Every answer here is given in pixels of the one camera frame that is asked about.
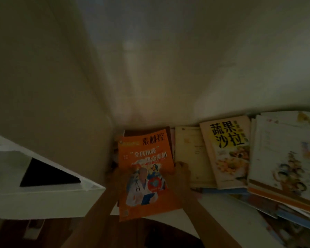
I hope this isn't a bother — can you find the person's right hand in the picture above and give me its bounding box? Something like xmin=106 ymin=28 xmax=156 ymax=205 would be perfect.
xmin=164 ymin=161 xmax=197 ymax=208

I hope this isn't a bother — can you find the person's left hand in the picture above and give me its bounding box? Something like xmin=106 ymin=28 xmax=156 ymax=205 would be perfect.
xmin=106 ymin=165 xmax=121 ymax=196

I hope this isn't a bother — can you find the orange magazine doctor print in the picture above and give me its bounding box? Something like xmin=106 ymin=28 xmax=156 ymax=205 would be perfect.
xmin=117 ymin=129 xmax=183 ymax=222

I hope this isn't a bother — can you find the pile of books and magazines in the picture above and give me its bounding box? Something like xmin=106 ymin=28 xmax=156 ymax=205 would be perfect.
xmin=113 ymin=111 xmax=310 ymax=248

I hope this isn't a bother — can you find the person's right forearm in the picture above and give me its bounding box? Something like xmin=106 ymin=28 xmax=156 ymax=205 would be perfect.
xmin=182 ymin=197 xmax=242 ymax=248

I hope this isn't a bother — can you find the person's left forearm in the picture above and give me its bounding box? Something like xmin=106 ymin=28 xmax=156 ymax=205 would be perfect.
xmin=61 ymin=189 xmax=121 ymax=248

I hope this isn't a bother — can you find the person's dark clothing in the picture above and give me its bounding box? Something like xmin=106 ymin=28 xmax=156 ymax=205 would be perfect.
xmin=103 ymin=216 xmax=205 ymax=248

